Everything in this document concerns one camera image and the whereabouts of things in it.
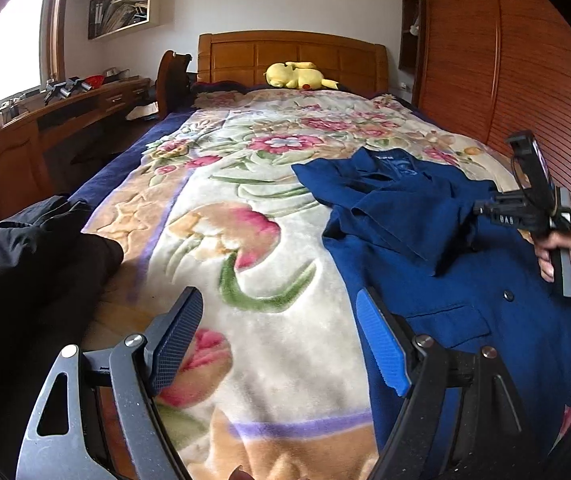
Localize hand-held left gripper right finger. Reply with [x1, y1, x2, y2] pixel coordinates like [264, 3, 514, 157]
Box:
[357, 287, 542, 480]

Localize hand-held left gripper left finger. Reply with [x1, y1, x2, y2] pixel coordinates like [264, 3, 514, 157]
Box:
[15, 287, 204, 480]

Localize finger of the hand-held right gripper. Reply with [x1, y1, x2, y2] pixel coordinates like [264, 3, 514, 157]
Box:
[473, 195, 517, 225]

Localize blue coat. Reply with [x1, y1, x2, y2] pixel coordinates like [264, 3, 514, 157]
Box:
[291, 147, 571, 480]

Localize wooden slatted wardrobe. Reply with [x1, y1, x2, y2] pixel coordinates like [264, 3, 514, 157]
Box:
[412, 0, 571, 241]

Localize floral plush blanket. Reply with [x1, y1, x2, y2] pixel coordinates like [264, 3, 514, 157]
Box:
[80, 87, 533, 480]

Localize black clothing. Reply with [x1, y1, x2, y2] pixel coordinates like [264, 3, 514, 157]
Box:
[0, 195, 125, 480]

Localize navy bed sheet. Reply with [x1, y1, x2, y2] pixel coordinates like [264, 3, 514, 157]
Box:
[68, 109, 197, 207]

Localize dark open shelf niche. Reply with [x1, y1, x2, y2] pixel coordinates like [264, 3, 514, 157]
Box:
[398, 0, 424, 74]

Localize loose papers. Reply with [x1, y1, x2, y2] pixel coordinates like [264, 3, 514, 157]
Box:
[125, 102, 160, 122]

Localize yellow plush toy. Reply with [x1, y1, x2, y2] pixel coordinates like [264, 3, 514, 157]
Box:
[264, 61, 340, 92]

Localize wooden desk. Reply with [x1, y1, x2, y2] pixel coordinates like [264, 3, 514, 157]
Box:
[0, 77, 152, 231]

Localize wooden chair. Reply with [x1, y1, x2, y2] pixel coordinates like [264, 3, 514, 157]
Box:
[156, 50, 192, 117]

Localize black metal devices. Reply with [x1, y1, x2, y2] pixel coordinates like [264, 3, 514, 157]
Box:
[42, 77, 89, 105]

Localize wooden bed headboard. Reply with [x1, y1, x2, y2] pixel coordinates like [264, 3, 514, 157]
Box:
[196, 31, 390, 97]

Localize wood-framed window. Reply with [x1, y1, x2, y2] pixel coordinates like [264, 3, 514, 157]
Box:
[0, 0, 74, 128]

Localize white wall shelf with books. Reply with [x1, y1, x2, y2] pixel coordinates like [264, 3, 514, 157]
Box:
[75, 0, 172, 41]

